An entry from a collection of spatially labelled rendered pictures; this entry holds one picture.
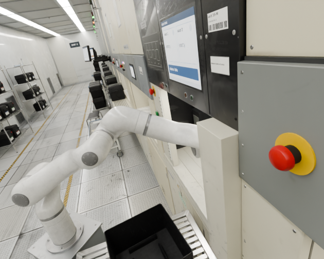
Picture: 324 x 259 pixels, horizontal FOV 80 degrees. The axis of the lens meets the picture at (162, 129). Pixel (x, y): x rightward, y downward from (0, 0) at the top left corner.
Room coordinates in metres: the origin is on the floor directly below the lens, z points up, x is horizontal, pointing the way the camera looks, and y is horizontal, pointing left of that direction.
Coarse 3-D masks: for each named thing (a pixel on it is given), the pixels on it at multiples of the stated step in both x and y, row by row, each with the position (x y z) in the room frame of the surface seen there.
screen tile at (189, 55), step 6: (186, 24) 0.60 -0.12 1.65; (192, 24) 0.56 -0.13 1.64; (180, 30) 0.65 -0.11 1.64; (186, 30) 0.61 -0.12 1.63; (192, 30) 0.57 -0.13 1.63; (180, 36) 0.66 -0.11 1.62; (186, 36) 0.61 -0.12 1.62; (192, 36) 0.57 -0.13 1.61; (192, 42) 0.57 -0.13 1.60; (192, 48) 0.58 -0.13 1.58; (180, 54) 0.67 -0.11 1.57; (186, 54) 0.62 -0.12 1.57; (192, 54) 0.58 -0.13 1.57; (186, 60) 0.63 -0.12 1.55; (192, 60) 0.59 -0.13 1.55
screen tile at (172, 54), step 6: (168, 30) 0.75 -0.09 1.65; (174, 30) 0.70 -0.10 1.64; (168, 36) 0.76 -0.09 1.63; (174, 36) 0.70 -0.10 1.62; (168, 42) 0.77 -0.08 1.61; (174, 42) 0.71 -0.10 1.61; (174, 48) 0.72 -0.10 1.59; (168, 54) 0.79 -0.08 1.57; (174, 54) 0.73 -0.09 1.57; (168, 60) 0.80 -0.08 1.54; (174, 60) 0.73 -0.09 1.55
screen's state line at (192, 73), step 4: (168, 64) 0.81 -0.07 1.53; (172, 68) 0.77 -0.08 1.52; (176, 68) 0.72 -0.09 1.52; (180, 68) 0.69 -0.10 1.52; (184, 68) 0.65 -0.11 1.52; (188, 68) 0.62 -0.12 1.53; (192, 68) 0.59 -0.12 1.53; (172, 72) 0.77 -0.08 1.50; (176, 72) 0.73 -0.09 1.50; (180, 72) 0.69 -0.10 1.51; (184, 72) 0.66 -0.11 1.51; (188, 72) 0.62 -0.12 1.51; (192, 72) 0.59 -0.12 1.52; (196, 72) 0.57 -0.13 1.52; (184, 76) 0.66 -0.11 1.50; (188, 76) 0.63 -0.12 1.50; (192, 76) 0.60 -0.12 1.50; (196, 76) 0.57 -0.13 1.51
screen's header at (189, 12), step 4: (192, 8) 0.56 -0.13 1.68; (184, 12) 0.61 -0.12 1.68; (188, 12) 0.58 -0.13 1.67; (192, 12) 0.56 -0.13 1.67; (172, 16) 0.70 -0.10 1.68; (176, 16) 0.66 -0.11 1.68; (180, 16) 0.64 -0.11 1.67; (184, 16) 0.61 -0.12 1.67; (188, 16) 0.58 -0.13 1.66; (168, 20) 0.74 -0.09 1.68; (172, 20) 0.70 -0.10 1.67; (176, 20) 0.67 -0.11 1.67; (164, 24) 0.79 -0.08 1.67; (168, 24) 0.74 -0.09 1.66
